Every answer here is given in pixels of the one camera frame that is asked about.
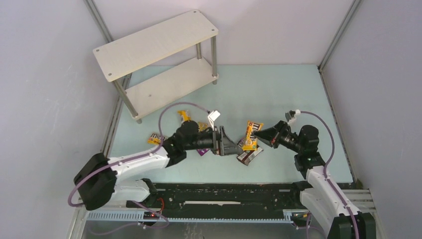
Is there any yellow M&M bag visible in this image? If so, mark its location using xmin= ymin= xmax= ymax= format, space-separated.
xmin=147 ymin=132 xmax=167 ymax=145
xmin=198 ymin=122 xmax=209 ymax=132
xmin=241 ymin=120 xmax=264 ymax=151

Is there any yellow candy bag barcode up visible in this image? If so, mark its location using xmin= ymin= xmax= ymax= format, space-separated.
xmin=177 ymin=110 xmax=191 ymax=123

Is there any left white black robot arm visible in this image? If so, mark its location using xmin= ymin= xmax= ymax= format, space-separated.
xmin=74 ymin=120 xmax=243 ymax=211

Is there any white two-tier metal shelf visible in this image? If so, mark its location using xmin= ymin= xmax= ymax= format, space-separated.
xmin=93 ymin=9 xmax=219 ymax=123

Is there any purple M&M bag right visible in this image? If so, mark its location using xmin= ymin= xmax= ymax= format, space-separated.
xmin=237 ymin=138 xmax=245 ymax=148

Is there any purple m&m bag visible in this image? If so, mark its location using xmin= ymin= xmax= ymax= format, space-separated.
xmin=197 ymin=148 xmax=210 ymax=156
xmin=237 ymin=138 xmax=245 ymax=148

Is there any purple M&M bag centre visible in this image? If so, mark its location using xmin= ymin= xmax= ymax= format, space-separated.
xmin=197 ymin=148 xmax=210 ymax=156

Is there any brown M&M bag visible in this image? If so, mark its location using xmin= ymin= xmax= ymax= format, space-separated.
xmin=236 ymin=147 xmax=264 ymax=166

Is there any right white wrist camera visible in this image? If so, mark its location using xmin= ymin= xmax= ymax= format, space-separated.
xmin=285 ymin=110 xmax=301 ymax=125

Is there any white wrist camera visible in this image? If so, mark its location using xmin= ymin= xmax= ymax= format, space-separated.
xmin=207 ymin=110 xmax=221 ymax=129
xmin=285 ymin=110 xmax=301 ymax=125

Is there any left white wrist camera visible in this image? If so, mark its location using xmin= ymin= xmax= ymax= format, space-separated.
xmin=207 ymin=110 xmax=221 ymax=129

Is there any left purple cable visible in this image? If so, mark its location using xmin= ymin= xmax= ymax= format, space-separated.
xmin=67 ymin=102 xmax=211 ymax=208

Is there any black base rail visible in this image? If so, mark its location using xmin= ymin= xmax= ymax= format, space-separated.
xmin=142 ymin=181 xmax=311 ymax=220

